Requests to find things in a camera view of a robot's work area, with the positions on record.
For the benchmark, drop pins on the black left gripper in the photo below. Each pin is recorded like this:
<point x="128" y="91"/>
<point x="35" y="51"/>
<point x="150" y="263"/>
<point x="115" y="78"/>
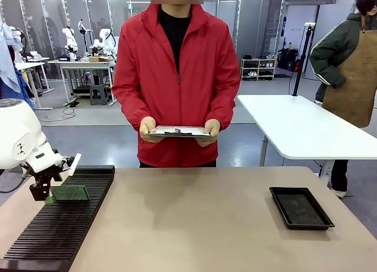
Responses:
<point x="48" y="175"/>

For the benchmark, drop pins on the green PCB board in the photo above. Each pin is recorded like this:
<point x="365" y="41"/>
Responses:
<point x="70" y="193"/>

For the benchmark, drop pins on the small white background robot arm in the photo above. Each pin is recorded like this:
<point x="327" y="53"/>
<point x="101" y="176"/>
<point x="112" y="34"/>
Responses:
<point x="70" y="39"/>

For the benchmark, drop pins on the red-sleeved left forearm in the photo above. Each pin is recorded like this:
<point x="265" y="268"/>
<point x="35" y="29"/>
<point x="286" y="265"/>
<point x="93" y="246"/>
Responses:
<point x="225" y="107"/>

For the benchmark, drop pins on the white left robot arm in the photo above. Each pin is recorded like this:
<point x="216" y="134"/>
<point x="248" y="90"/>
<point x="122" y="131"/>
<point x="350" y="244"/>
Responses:
<point x="17" y="130"/>

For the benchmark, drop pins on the red-sleeved right forearm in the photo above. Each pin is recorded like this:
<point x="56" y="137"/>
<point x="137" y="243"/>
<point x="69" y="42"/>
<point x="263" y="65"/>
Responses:
<point x="129" y="107"/>

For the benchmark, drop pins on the large white background robot arm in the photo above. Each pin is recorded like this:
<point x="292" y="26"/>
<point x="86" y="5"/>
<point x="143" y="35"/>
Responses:
<point x="104" y="42"/>

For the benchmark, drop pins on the black slotted PCB rack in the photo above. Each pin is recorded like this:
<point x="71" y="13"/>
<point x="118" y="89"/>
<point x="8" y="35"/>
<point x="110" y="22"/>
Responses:
<point x="64" y="225"/>

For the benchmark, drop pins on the person's gloved right hand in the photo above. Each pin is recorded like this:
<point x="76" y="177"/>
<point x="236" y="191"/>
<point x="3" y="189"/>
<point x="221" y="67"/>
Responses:
<point x="147" y="130"/>

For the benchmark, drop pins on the person's gloved left hand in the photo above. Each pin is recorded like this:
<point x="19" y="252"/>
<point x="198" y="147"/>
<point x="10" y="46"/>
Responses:
<point x="210" y="130"/>

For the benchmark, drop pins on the grey step stool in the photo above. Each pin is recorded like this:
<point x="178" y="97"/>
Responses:
<point x="98" y="94"/>

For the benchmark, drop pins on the person in blue jacket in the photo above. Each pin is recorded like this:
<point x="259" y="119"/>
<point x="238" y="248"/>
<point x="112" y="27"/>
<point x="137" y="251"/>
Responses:
<point x="11" y="77"/>

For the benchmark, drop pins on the white background desk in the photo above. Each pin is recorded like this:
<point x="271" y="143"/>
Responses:
<point x="33" y="69"/>

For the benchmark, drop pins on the white background work table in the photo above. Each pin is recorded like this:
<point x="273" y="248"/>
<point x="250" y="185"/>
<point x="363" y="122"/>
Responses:
<point x="82" y="66"/>

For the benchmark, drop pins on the black cap with print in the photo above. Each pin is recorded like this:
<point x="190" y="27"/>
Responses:
<point x="64" y="59"/>

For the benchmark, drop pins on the cardboard box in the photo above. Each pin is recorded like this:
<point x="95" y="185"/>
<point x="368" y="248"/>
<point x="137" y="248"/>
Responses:
<point x="98" y="59"/>

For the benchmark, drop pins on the person in red jacket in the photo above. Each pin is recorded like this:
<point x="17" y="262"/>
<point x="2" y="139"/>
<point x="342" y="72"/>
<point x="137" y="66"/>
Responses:
<point x="176" y="86"/>

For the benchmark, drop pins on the wooden shoe rack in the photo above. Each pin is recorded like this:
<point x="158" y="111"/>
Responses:
<point x="258" y="69"/>

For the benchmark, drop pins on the black plastic tray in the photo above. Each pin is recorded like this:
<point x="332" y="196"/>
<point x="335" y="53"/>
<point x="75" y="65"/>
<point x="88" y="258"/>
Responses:
<point x="300" y="208"/>

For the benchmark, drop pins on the large white table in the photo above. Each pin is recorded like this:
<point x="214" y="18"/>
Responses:
<point x="297" y="127"/>

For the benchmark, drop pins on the black tripod pole white top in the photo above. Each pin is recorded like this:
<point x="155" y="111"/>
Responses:
<point x="302" y="60"/>

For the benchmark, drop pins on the person in brown apron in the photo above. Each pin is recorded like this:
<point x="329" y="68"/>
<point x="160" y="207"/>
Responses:
<point x="350" y="69"/>

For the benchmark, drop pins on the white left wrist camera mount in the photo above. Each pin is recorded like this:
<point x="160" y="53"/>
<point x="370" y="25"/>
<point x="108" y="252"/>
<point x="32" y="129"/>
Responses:
<point x="75" y="164"/>

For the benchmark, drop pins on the black bags by wall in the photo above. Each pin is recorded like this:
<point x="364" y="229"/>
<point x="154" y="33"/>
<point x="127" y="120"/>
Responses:
<point x="290" y="58"/>

